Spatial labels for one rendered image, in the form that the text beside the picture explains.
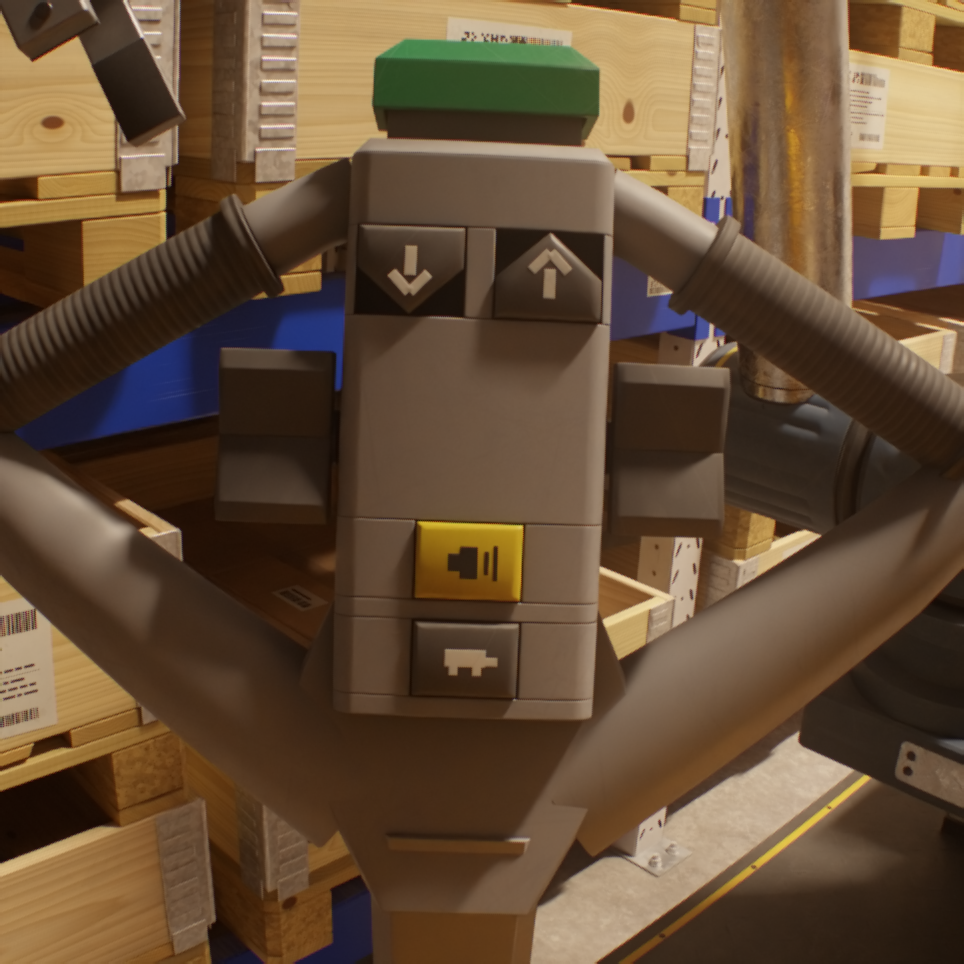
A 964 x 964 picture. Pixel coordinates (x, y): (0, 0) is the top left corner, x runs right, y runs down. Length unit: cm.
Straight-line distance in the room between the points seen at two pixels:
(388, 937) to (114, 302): 26
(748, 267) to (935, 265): 227
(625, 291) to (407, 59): 134
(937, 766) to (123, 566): 103
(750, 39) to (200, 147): 59
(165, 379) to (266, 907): 71
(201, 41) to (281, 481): 93
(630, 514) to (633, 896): 188
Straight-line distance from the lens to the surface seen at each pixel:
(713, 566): 214
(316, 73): 127
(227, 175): 125
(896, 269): 251
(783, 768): 270
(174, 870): 143
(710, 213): 190
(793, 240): 128
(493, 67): 43
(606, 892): 226
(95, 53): 54
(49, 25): 40
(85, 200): 114
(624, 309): 176
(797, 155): 125
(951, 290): 369
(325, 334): 138
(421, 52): 43
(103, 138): 114
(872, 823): 194
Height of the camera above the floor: 141
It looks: 19 degrees down
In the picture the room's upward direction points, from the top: 3 degrees clockwise
